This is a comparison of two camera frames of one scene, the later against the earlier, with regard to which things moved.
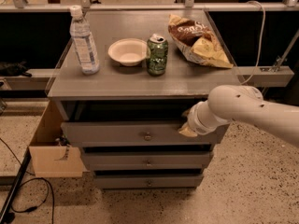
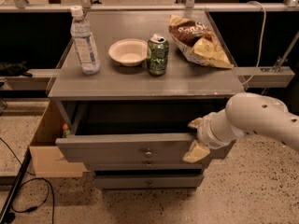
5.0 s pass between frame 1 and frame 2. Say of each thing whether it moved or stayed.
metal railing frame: stayed
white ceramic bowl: stayed
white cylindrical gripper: moved
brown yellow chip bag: stayed
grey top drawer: moved
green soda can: stayed
